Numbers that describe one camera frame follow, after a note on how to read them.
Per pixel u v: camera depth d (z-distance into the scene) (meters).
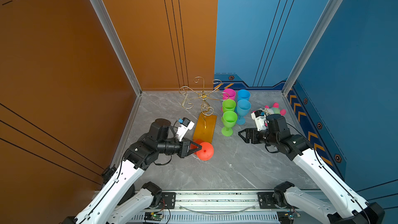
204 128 0.99
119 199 0.44
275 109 1.02
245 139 0.67
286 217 0.70
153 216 0.71
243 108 0.90
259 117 0.67
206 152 0.63
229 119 0.91
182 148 0.55
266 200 0.72
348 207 0.38
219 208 0.73
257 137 0.65
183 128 0.59
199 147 0.62
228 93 1.05
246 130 0.66
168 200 0.73
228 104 0.97
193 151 0.60
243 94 1.02
